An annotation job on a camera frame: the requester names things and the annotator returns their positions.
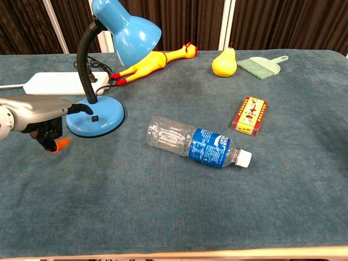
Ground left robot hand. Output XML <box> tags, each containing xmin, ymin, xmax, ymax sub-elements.
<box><xmin>0</xmin><ymin>95</ymin><xmax>95</xmax><ymax>154</ymax></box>

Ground blue desk lamp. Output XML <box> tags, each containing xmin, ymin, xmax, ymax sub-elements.
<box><xmin>66</xmin><ymin>0</ymin><xmax>163</xmax><ymax>139</ymax></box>

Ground white power strip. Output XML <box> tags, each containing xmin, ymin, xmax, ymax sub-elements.
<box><xmin>23</xmin><ymin>71</ymin><xmax>110</xmax><ymax>96</ymax></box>

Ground yellow rubber chicken toy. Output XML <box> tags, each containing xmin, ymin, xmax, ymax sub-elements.
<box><xmin>109</xmin><ymin>41</ymin><xmax>199</xmax><ymax>87</ymax></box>

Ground blue table cloth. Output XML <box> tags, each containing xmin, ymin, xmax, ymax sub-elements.
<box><xmin>0</xmin><ymin>49</ymin><xmax>348</xmax><ymax>259</ymax></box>

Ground clear plastic water bottle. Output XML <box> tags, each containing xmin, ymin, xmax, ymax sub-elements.
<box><xmin>146</xmin><ymin>116</ymin><xmax>253</xmax><ymax>169</ymax></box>

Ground yellow pear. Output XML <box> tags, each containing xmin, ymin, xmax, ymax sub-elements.
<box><xmin>212</xmin><ymin>43</ymin><xmax>238</xmax><ymax>78</ymax></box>

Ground red yellow card box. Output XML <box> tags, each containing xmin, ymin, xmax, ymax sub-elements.
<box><xmin>231</xmin><ymin>96</ymin><xmax>269</xmax><ymax>137</ymax></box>

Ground green mini brush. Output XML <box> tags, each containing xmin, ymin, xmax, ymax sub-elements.
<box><xmin>237</xmin><ymin>60</ymin><xmax>271</xmax><ymax>81</ymax></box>

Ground dark brown curtain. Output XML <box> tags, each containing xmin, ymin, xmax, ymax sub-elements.
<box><xmin>0</xmin><ymin>0</ymin><xmax>348</xmax><ymax>55</ymax></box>

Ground black thin cables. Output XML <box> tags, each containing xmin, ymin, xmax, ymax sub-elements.
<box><xmin>73</xmin><ymin>55</ymin><xmax>119</xmax><ymax>91</ymax></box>

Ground white partition frame post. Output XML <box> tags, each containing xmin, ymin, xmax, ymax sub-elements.
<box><xmin>97</xmin><ymin>29</ymin><xmax>115</xmax><ymax>53</ymax></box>
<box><xmin>42</xmin><ymin>0</ymin><xmax>70</xmax><ymax>54</ymax></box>
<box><xmin>218</xmin><ymin>0</ymin><xmax>237</xmax><ymax>51</ymax></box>

